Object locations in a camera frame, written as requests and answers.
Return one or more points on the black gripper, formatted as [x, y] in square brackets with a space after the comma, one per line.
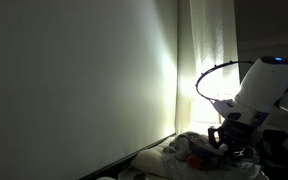
[239, 133]

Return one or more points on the pile of clothes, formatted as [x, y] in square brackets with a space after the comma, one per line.
[210, 171]

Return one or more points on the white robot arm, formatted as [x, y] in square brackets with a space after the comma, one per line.
[267, 83]

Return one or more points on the red garment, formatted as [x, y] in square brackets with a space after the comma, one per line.
[197, 161]

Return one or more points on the grey white garment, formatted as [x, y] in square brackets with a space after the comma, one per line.
[181, 148]

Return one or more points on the dark checkered cloth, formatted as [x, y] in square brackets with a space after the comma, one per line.
[284, 146]

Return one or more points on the white pillow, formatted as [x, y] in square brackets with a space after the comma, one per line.
[149, 161]

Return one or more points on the dark baseboard strip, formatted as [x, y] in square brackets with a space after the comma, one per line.
[124, 160]

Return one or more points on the white curtain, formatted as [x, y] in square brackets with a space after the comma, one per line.
[207, 40]

